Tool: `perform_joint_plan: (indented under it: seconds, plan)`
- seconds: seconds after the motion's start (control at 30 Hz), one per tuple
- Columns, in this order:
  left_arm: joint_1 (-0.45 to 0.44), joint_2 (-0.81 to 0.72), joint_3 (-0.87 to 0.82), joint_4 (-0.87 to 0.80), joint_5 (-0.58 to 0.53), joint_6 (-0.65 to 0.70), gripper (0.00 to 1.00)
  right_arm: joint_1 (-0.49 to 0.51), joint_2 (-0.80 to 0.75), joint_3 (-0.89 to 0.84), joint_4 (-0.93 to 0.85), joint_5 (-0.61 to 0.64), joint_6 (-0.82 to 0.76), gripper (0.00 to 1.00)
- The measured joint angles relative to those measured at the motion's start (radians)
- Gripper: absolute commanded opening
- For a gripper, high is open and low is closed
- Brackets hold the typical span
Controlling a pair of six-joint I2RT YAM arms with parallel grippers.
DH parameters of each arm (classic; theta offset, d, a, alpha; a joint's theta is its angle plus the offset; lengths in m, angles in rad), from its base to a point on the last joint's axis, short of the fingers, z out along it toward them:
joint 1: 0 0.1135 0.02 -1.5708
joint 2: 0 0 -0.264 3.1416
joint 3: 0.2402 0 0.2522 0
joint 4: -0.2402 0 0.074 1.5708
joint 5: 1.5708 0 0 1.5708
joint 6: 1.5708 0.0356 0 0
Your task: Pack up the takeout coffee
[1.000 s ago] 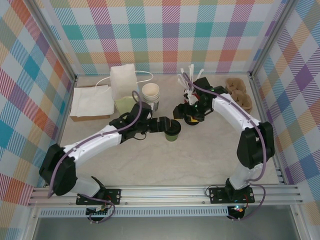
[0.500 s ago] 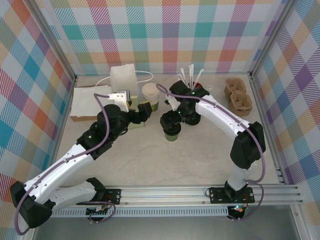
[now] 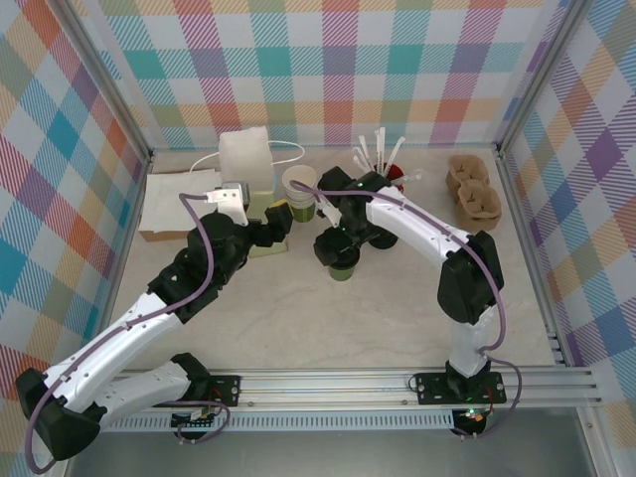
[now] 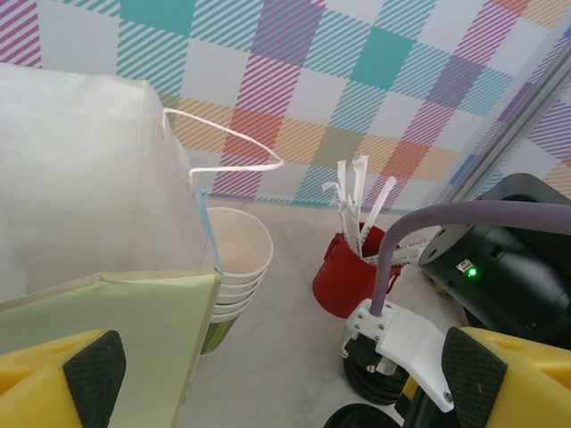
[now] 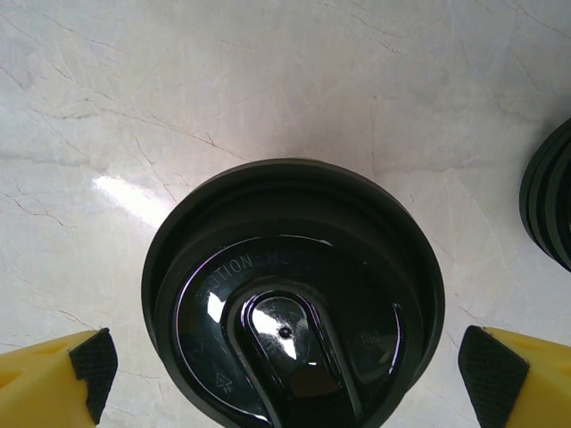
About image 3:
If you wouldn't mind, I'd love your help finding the left aluminium side rail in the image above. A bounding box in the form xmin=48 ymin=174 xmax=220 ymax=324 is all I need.
xmin=87 ymin=148 xmax=153 ymax=374

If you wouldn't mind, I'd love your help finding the black mounting plate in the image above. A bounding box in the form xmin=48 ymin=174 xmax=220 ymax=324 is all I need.
xmin=198 ymin=375 xmax=242 ymax=408
xmin=414 ymin=371 xmax=508 ymax=406

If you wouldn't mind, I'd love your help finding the aluminium side rail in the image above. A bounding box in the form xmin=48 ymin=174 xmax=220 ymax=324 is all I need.
xmin=496 ymin=148 xmax=567 ymax=368
xmin=87 ymin=148 xmax=153 ymax=374

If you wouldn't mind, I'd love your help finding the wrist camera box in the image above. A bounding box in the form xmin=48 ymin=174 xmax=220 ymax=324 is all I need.
xmin=203 ymin=181 xmax=252 ymax=228
xmin=315 ymin=196 xmax=342 ymax=228

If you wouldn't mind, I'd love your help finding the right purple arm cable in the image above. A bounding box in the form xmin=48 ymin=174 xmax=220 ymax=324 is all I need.
xmin=287 ymin=179 xmax=523 ymax=441

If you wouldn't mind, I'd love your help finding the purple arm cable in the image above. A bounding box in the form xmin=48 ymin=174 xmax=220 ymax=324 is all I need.
xmin=287 ymin=179 xmax=523 ymax=441
xmin=24 ymin=191 xmax=231 ymax=473

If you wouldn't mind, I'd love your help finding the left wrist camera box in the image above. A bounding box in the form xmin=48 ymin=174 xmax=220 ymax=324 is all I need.
xmin=203 ymin=181 xmax=252 ymax=228

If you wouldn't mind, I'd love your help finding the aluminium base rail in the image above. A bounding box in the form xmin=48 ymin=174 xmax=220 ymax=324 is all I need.
xmin=54 ymin=366 xmax=605 ymax=412

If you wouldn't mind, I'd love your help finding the stack of paper cups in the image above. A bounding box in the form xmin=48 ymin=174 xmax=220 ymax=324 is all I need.
xmin=281 ymin=166 xmax=319 ymax=224

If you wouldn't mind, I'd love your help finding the flat brown paper bag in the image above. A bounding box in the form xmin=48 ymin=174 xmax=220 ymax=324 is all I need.
xmin=138 ymin=229 xmax=193 ymax=243

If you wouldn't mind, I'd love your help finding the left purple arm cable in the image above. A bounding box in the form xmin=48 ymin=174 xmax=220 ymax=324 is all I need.
xmin=24 ymin=191 xmax=231 ymax=473

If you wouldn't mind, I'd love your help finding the right aluminium corner post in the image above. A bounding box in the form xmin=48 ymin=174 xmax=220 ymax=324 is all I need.
xmin=496 ymin=0 xmax=587 ymax=155

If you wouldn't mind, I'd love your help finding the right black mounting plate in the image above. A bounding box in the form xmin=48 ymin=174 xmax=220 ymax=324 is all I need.
xmin=414 ymin=371 xmax=508 ymax=406

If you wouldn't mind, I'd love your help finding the right aluminium side rail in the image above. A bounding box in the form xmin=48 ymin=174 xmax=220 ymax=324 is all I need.
xmin=496 ymin=148 xmax=567 ymax=368

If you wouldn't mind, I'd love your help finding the stack of black lids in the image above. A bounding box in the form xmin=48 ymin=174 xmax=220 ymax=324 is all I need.
xmin=365 ymin=231 xmax=399 ymax=249

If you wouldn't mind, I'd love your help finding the perforated grey cable duct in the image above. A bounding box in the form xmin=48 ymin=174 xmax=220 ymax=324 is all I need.
xmin=98 ymin=415 xmax=456 ymax=432

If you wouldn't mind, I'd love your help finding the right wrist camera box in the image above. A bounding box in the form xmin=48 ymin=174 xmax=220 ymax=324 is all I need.
xmin=315 ymin=196 xmax=342 ymax=228

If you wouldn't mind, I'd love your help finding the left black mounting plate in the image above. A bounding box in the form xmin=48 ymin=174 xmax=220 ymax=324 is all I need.
xmin=198 ymin=375 xmax=242 ymax=408

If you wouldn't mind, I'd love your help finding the green paper coffee cup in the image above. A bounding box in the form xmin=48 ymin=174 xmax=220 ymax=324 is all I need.
xmin=327 ymin=260 xmax=360 ymax=283

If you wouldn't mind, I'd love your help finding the aluminium corner post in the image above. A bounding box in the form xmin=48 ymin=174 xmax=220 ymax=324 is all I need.
xmin=496 ymin=0 xmax=587 ymax=155
xmin=57 ymin=0 xmax=153 ymax=165

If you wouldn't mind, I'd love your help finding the white green paper carry bag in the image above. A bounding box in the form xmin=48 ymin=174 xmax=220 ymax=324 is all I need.
xmin=191 ymin=126 xmax=307 ymax=259

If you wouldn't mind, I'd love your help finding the left aluminium corner post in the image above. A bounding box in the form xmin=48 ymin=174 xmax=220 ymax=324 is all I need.
xmin=57 ymin=0 xmax=153 ymax=165

